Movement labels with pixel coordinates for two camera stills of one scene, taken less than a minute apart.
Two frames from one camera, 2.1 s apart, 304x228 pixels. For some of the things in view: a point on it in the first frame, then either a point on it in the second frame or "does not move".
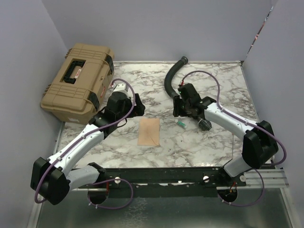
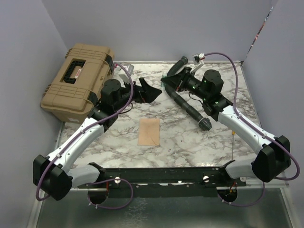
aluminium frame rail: [265, 179] does not move
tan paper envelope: [148, 132] does not move
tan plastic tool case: [74, 93] does not move
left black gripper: [137, 110] -> [146, 92]
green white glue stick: [182, 124] -> [163, 83]
